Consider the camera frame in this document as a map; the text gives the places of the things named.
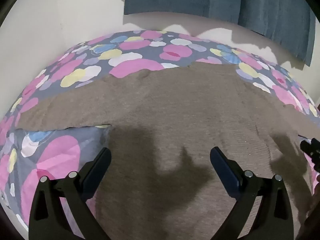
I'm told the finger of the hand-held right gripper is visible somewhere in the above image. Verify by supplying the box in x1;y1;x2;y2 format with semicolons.
300;137;320;171

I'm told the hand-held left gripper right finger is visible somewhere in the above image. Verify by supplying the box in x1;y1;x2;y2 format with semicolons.
209;147;295;240

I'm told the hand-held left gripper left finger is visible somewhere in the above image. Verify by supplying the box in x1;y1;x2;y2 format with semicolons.
28;147;112;240

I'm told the brown fleece cloth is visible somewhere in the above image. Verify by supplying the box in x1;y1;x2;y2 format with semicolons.
15;61;316;240

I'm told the floral printed bedsheet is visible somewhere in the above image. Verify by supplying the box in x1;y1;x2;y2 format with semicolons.
0;30;320;238

